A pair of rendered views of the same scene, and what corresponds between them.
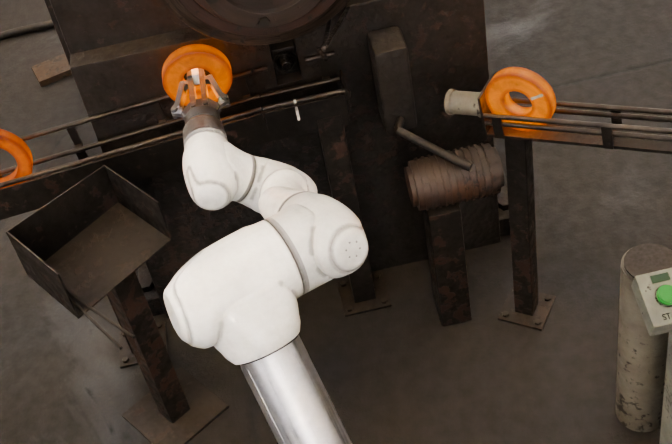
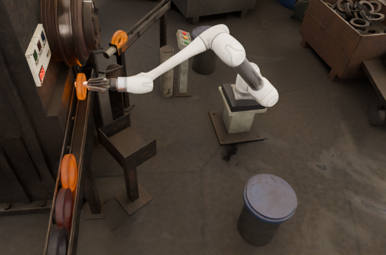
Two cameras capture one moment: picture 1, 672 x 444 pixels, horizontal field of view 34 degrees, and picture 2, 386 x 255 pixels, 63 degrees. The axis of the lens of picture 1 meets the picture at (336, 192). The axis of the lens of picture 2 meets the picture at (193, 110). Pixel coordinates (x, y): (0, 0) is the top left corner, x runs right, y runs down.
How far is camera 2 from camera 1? 2.34 m
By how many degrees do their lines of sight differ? 68
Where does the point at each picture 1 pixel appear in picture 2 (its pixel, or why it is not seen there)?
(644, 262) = (166, 49)
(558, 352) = (143, 103)
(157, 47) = (63, 89)
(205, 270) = (235, 42)
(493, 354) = (139, 115)
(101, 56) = (56, 105)
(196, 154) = (139, 79)
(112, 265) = (135, 143)
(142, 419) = (134, 207)
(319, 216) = (219, 27)
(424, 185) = not seen: hidden behind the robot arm
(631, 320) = not seen: hidden behind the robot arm
